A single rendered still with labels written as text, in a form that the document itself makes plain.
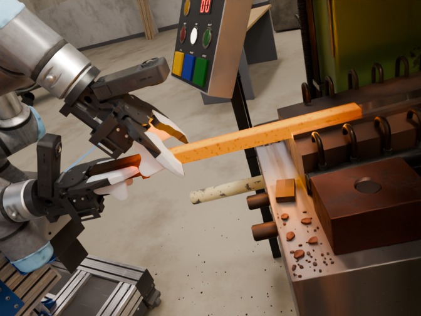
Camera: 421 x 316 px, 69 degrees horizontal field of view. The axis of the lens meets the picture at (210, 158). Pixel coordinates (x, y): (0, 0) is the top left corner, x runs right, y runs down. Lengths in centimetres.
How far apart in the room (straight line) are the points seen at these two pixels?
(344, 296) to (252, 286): 111
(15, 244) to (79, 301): 91
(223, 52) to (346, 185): 56
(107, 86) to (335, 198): 35
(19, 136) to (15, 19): 70
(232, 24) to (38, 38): 53
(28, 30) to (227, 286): 134
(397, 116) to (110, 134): 44
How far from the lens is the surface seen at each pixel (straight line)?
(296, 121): 52
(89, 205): 60
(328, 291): 45
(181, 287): 166
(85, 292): 162
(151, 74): 46
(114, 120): 49
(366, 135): 50
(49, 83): 50
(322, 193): 42
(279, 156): 61
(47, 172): 60
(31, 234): 74
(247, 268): 161
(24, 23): 50
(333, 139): 50
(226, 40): 88
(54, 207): 66
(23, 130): 116
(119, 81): 47
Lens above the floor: 126
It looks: 31 degrees down
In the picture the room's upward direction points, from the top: 19 degrees counter-clockwise
